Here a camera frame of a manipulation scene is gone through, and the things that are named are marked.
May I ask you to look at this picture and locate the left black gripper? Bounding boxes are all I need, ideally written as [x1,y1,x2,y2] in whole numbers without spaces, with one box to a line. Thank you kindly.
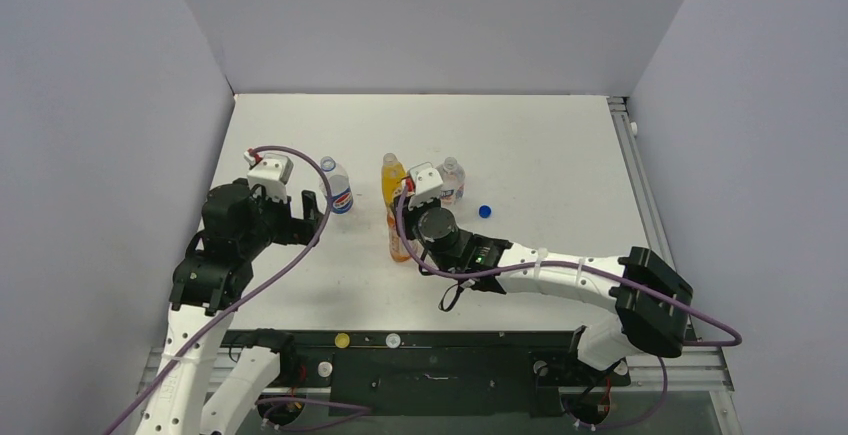
[240,182,323,258]

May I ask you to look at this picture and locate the orange drink bottle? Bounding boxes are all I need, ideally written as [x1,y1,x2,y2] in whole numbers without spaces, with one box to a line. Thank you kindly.
[386,210,410,263]

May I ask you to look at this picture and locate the Pepsi bottle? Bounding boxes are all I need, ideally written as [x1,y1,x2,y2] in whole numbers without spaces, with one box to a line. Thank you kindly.
[320,156,354,214]

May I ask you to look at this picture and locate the yellow juice bottle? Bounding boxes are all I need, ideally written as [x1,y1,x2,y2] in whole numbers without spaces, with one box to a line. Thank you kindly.
[381,153,406,210]

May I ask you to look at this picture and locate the clear water bottle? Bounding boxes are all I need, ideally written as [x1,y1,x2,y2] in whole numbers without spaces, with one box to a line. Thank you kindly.
[437,157,466,206]

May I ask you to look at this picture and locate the white water bottle cap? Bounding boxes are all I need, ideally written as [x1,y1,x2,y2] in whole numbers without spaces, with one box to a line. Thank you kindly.
[385,333,402,349]

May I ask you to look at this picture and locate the yellow juice bottle cap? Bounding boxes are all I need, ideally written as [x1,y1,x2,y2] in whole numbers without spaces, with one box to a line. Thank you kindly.
[334,332,351,349]

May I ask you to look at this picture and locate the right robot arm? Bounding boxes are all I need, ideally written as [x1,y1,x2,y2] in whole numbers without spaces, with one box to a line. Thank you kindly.
[395,201,693,382]

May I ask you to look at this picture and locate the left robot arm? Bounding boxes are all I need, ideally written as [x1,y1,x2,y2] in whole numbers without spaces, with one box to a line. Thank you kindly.
[137,179,323,434]

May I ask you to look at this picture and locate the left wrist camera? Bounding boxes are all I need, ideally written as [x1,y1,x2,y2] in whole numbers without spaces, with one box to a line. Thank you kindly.
[244,149,294,204]

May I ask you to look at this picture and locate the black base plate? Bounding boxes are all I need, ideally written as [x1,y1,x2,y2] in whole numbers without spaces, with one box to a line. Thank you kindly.
[218,330,697,418]

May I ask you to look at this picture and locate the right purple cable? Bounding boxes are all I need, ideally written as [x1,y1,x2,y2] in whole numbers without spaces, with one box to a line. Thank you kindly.
[394,180,744,433]

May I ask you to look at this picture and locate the aluminium frame rail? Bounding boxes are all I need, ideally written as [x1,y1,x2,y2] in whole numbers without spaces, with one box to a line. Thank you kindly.
[607,96,734,392]

